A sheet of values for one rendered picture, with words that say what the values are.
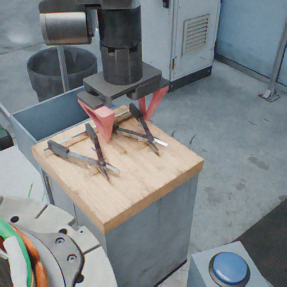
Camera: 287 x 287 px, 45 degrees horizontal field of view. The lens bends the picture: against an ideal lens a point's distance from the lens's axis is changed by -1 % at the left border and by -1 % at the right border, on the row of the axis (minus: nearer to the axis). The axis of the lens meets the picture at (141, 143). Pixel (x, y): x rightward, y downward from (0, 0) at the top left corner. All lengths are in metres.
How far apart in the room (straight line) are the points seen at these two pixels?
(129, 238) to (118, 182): 0.09
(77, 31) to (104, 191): 0.21
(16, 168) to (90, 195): 0.53
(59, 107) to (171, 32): 1.90
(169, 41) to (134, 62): 2.08
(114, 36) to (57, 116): 0.30
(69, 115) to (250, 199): 1.42
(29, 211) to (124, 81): 0.21
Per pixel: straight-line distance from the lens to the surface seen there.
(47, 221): 0.43
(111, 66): 0.49
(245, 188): 2.04
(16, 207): 0.46
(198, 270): 0.46
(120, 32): 0.46
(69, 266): 0.38
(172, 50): 2.60
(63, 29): 0.47
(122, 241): 0.52
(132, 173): 0.51
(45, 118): 0.71
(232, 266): 0.46
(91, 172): 0.51
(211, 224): 1.83
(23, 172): 0.98
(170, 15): 2.50
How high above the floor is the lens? 1.42
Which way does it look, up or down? 39 degrees down
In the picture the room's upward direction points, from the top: straight up
